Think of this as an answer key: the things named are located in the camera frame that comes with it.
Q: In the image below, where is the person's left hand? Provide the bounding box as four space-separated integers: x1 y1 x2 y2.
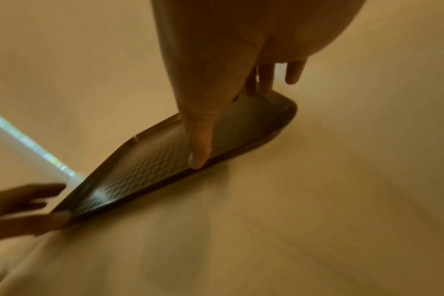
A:
0 183 73 244

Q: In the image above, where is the person's right hand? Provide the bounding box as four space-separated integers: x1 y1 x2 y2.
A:
150 0 368 170

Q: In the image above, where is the dark textured metal tray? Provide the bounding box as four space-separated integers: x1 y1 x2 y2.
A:
48 89 299 230

